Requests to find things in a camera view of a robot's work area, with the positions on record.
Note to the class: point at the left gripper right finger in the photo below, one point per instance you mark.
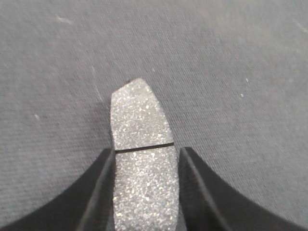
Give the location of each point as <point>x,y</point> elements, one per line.
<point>211,204</point>

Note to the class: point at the dark grey conveyor belt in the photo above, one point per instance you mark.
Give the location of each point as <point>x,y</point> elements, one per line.
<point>231,75</point>

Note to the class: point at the grey brake pad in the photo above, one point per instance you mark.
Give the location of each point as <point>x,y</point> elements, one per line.
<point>146,194</point>

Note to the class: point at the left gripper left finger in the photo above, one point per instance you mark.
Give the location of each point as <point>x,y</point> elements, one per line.
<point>87,205</point>

